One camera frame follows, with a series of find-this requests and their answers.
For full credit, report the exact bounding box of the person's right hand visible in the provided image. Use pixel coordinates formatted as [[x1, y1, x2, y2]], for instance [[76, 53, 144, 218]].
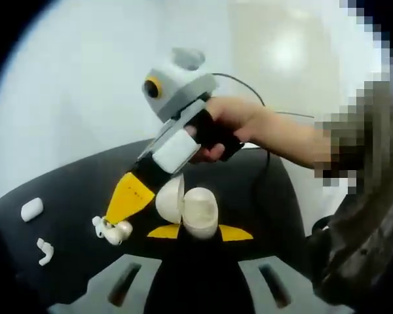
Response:
[[186, 96, 266, 164]]

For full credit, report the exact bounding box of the black table mat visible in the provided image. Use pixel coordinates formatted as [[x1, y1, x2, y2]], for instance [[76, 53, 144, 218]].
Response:
[[0, 140, 307, 314]]

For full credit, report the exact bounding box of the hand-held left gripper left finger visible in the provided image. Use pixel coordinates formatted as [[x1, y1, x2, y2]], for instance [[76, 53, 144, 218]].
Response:
[[47, 224, 181, 314]]

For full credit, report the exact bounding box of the white oval charging case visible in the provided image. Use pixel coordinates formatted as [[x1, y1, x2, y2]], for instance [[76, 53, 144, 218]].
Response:
[[155, 176, 219, 238]]

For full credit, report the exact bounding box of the black cable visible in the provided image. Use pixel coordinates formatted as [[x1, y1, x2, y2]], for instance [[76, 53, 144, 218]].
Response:
[[212, 73, 315, 200]]

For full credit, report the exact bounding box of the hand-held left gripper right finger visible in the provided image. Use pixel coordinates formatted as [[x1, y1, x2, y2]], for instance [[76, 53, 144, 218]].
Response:
[[217, 224, 328, 314]]

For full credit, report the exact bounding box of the white rounded rectangular charging case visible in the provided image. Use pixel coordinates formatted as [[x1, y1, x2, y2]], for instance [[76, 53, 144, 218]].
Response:
[[20, 197, 43, 223]]

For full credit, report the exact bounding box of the white clip earphone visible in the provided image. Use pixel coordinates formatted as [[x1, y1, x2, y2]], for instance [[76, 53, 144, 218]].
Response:
[[91, 215, 134, 245]]

